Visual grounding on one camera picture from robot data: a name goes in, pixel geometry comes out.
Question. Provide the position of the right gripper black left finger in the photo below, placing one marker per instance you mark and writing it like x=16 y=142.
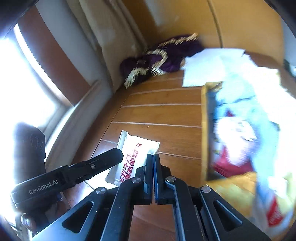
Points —
x=104 y=214

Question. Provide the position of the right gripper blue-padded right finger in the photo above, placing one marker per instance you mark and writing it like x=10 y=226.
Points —
x=200 y=213

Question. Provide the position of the white red-lettered snack packet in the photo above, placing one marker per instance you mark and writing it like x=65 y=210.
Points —
x=135 y=151

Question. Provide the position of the red and white snack bag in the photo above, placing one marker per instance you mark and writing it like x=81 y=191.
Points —
x=270 y=212

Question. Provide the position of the blue terry towel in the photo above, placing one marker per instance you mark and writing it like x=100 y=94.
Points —
x=243 y=128

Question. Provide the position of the white paper sheets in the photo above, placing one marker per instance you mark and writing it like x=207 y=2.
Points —
x=215 y=65

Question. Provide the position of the purple velvet gold-fringed cloth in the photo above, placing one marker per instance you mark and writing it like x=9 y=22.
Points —
x=162 y=58

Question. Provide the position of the beige curtain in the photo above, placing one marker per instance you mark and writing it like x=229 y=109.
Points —
x=112 y=32

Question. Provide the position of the wooden wardrobe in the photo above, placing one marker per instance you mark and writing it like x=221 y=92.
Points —
x=250 y=25

